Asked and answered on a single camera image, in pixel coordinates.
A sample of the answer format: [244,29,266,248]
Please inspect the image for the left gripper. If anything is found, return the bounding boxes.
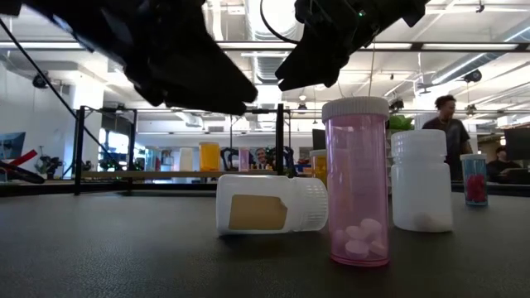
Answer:
[24,0,258,116]

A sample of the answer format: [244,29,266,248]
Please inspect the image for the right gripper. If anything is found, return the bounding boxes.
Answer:
[275,0,431,92]

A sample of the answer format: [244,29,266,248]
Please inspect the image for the orange pill bottle white cap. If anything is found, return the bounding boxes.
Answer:
[309,148,328,187]
[199,142,221,173]

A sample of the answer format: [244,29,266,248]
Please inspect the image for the small translucent white bottle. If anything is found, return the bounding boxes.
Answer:
[178,147,195,173]

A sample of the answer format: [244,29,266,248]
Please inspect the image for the blue vial white tablets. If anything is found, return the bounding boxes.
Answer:
[140,147,157,173]

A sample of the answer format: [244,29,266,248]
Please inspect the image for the pink vial pale tablets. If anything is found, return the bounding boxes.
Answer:
[321,96,392,268]

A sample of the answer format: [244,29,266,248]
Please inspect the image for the white bottle tan label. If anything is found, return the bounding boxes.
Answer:
[214,174,330,237]

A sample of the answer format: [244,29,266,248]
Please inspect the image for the white plastic pill bottle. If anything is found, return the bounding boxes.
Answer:
[390,129,454,233]

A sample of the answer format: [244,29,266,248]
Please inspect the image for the blue vial red pills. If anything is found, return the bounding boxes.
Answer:
[460,153,489,207]

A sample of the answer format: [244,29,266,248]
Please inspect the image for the black computer monitor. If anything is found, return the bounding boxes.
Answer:
[311,128,326,151]
[503,127,530,161]

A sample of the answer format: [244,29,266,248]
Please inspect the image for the person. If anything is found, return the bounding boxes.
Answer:
[253,147,272,171]
[484,145,523,185]
[421,94,474,182]

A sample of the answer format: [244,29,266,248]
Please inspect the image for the black table mat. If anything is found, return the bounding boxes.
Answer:
[0,190,530,298]

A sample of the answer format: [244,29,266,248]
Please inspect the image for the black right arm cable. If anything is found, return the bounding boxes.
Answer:
[259,0,301,46]

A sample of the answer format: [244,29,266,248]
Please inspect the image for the wooden shelf black frame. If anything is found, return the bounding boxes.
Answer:
[73,103,291,198]

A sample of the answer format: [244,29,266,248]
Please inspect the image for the black aluminium rig frame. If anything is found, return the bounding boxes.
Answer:
[0,18,530,199]

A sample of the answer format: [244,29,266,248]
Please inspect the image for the blue wall poster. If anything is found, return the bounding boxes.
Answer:
[0,131,27,161]

